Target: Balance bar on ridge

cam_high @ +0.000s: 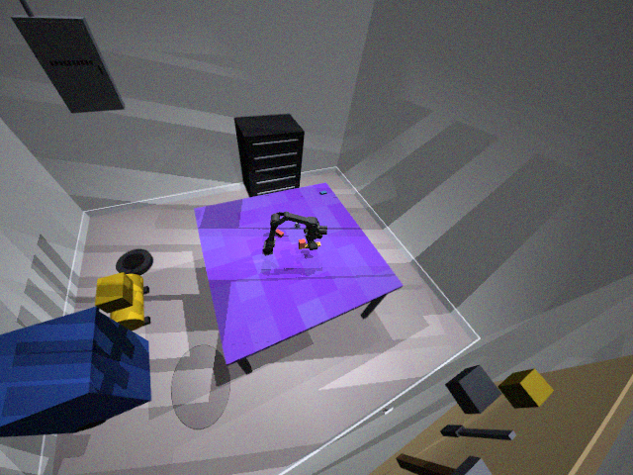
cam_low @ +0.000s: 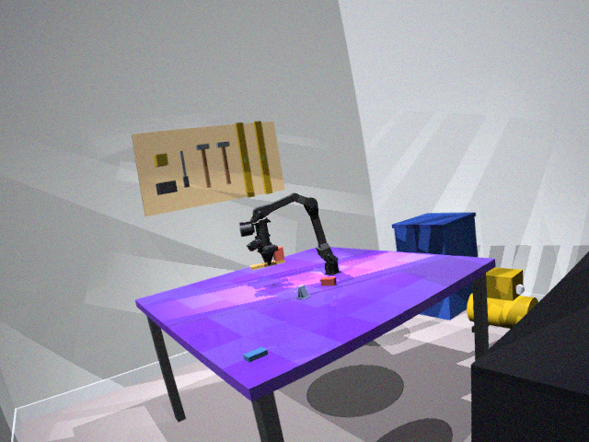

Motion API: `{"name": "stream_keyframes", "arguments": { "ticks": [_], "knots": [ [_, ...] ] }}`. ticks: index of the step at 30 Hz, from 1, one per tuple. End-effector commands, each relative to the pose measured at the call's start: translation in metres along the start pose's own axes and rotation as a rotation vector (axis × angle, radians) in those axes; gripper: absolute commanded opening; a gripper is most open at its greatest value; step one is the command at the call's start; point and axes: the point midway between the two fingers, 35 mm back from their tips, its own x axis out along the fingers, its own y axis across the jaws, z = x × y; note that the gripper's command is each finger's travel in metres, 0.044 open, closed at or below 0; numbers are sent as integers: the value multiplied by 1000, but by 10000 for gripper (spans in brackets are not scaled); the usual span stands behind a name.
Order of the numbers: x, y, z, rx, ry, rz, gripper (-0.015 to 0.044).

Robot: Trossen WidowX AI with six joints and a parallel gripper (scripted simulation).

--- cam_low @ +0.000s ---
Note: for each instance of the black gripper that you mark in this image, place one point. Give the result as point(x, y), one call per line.
point(266, 251)

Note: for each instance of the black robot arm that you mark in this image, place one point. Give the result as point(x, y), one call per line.
point(311, 206)

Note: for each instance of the blue rectangular block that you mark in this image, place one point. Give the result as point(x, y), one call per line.
point(255, 355)

